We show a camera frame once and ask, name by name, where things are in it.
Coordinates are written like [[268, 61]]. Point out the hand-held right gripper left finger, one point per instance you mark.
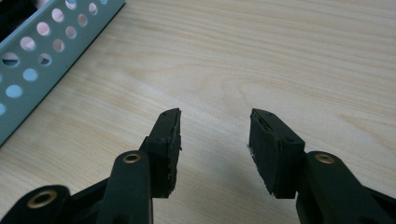
[[163, 146]]

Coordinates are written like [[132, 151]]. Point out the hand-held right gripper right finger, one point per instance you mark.
[[277, 149]]

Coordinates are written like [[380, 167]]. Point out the grey perforated metal basket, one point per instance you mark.
[[40, 59]]

